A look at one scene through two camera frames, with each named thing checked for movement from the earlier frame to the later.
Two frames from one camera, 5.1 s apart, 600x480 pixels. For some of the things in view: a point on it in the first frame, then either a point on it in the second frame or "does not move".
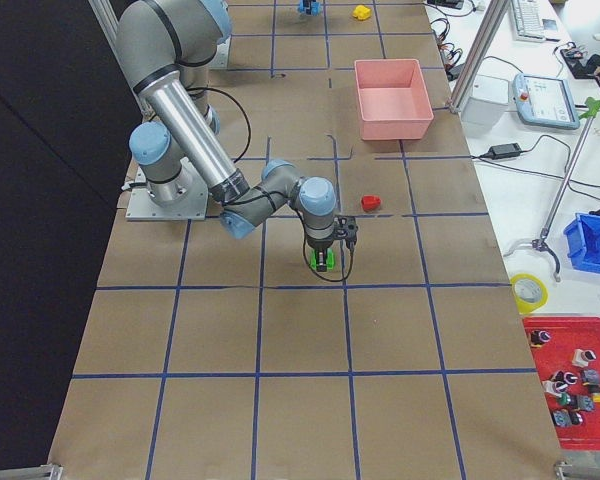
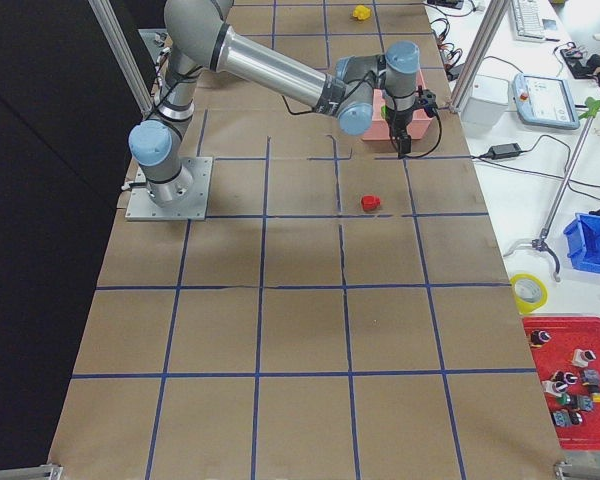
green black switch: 577,401 does not move
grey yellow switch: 592,379 does not move
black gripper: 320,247 -> 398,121
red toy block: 371,202 does not move
